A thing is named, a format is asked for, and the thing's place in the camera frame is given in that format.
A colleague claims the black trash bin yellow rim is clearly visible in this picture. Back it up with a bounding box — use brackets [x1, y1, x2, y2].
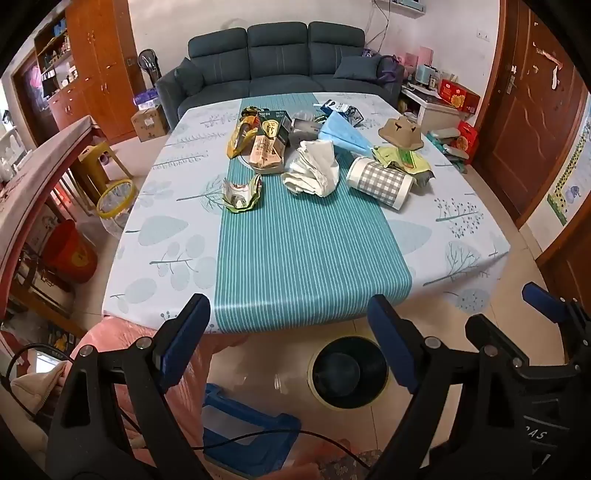
[307, 336, 391, 411]

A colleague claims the red bucket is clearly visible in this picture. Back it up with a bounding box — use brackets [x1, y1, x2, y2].
[44, 219, 99, 283]

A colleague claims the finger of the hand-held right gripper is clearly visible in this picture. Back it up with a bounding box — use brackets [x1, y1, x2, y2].
[522, 281, 591, 370]
[464, 314, 529, 368]

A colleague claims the green gold wrapper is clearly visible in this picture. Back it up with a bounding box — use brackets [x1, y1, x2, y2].
[222, 174, 265, 214]

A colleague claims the grey checked paper cup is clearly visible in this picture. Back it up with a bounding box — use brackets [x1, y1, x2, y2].
[346, 157, 414, 210]

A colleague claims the wooden door with handle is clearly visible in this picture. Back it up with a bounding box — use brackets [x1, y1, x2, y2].
[473, 0, 589, 229]

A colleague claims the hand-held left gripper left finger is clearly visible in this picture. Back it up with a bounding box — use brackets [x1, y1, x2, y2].
[46, 293, 212, 480]

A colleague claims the red gift bag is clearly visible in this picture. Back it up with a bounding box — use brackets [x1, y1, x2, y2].
[455, 121, 478, 160]

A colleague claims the brown cardboard cup carrier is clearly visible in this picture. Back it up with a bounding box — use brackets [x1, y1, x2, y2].
[379, 117, 424, 151]

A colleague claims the dark blue sofa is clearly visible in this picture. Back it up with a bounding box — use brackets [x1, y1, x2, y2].
[154, 21, 407, 130]

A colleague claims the wall poster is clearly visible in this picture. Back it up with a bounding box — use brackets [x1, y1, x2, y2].
[547, 113, 591, 227]

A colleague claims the floral grey cloth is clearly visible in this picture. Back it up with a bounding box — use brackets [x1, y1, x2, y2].
[318, 450, 384, 480]

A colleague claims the blue face mask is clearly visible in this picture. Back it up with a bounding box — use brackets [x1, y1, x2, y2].
[318, 111, 372, 158]

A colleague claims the purple bag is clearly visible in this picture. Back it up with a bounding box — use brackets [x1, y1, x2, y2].
[376, 54, 406, 86]

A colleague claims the cream fleece cloth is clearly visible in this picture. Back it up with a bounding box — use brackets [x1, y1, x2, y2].
[10, 360, 70, 416]

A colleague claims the white tissue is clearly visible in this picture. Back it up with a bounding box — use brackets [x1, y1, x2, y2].
[281, 140, 340, 198]

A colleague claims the green carton box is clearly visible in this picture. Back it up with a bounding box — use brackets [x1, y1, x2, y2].
[256, 111, 291, 141]

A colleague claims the reddish wooden side table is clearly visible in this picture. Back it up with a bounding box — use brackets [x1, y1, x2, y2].
[0, 115, 107, 319]

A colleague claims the black cable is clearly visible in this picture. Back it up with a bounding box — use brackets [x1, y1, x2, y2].
[4, 344, 372, 480]

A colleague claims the blue white milk carton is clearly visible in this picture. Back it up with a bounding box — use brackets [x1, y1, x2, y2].
[321, 98, 365, 125]

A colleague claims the white cabinet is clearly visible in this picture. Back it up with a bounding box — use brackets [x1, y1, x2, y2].
[401, 85, 462, 132]

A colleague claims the wooden wardrobe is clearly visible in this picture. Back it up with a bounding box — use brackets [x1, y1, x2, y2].
[11, 0, 146, 144]

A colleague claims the yellow plastic stool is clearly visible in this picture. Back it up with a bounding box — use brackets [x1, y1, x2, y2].
[78, 141, 134, 204]

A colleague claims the yellow snack bag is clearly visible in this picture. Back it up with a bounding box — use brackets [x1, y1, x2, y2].
[226, 113, 259, 160]

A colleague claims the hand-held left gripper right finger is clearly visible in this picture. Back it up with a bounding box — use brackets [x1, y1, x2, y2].
[367, 294, 532, 480]

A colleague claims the brown paper bag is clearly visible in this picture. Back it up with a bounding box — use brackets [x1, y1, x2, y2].
[249, 136, 284, 174]

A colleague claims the standing fan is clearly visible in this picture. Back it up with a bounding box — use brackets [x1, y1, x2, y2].
[137, 47, 162, 86]

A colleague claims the red gift box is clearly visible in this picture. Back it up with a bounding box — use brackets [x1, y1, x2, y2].
[438, 78, 481, 114]

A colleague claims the cardboard box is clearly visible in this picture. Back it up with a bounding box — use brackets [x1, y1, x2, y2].
[130, 105, 169, 142]

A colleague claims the leaf print tablecloth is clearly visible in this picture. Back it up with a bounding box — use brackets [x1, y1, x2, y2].
[100, 92, 511, 334]

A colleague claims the blue plastic stool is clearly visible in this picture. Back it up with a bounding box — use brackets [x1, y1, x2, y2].
[202, 383, 301, 478]

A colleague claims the dark blue cushion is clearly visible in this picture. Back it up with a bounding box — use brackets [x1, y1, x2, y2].
[173, 58, 206, 97]
[332, 55, 379, 80]

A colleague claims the light blue appliance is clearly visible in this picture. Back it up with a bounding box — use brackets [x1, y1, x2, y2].
[416, 64, 441, 88]

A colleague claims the yellow green packet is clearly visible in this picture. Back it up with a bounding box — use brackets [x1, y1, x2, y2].
[372, 145, 432, 178]

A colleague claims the silver plastic wrapper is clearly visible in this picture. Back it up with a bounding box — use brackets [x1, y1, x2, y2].
[290, 115, 324, 144]

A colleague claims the clear bin yellow rim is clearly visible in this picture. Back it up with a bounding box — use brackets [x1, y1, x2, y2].
[95, 179, 138, 236]

